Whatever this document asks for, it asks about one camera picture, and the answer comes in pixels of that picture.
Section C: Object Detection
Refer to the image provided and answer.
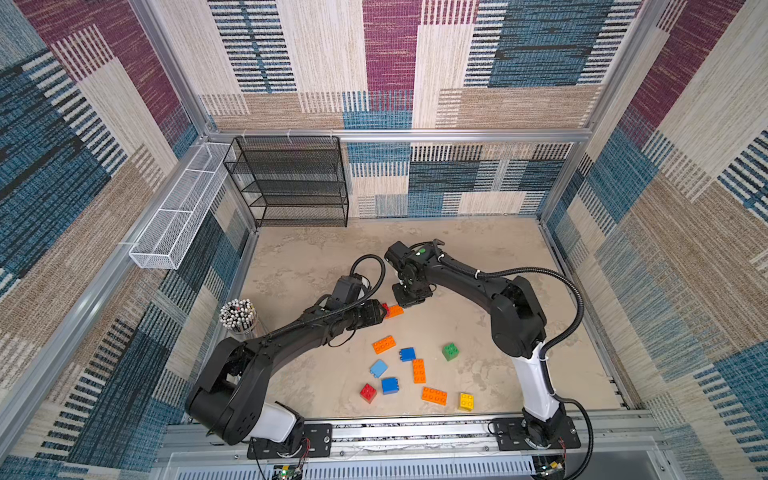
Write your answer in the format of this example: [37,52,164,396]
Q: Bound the light blue lego brick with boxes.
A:
[369,360,388,378]

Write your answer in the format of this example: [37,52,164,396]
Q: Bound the circuit board with leds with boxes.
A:
[532,456,566,480]

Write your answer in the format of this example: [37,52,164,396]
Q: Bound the black wire mesh shelf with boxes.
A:
[224,136,349,227]

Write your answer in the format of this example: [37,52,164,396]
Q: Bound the white cable duct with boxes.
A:
[176,456,536,479]

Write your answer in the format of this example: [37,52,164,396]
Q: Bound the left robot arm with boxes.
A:
[185,274,386,445]

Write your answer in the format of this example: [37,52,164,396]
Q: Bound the blue lego brick centre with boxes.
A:
[399,347,416,362]

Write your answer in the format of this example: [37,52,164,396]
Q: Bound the blue lego brick lower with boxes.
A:
[381,377,400,395]

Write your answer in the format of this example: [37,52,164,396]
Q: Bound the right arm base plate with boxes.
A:
[489,416,582,451]

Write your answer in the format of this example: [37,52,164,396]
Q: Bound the orange lego brick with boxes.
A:
[421,387,447,406]
[372,335,396,355]
[386,305,404,318]
[411,359,426,384]

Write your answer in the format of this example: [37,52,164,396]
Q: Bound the yellow lego brick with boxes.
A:
[458,392,474,412]

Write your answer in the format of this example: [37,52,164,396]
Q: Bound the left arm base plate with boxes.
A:
[247,423,333,460]

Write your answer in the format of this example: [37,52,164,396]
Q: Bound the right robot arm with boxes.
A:
[385,241,565,447]

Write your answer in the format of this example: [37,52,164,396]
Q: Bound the white wire mesh basket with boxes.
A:
[129,143,229,270]

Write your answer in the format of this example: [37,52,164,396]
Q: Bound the dark green lego brick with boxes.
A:
[442,343,460,361]

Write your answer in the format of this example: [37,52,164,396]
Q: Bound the cup of pens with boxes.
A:
[219,299,257,333]

